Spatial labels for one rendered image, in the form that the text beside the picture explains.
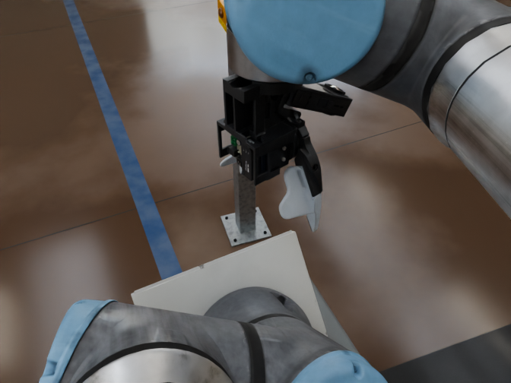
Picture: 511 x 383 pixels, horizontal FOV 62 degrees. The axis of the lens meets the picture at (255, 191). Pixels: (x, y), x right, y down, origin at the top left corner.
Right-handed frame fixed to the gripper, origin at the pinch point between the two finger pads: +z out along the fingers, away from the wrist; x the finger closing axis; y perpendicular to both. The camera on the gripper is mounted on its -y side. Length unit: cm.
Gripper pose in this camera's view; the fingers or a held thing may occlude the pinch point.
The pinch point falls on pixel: (279, 198)
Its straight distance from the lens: 59.4
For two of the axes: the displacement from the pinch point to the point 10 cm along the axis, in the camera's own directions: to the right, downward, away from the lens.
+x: 6.3, 5.2, -5.8
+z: 0.0, 7.5, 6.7
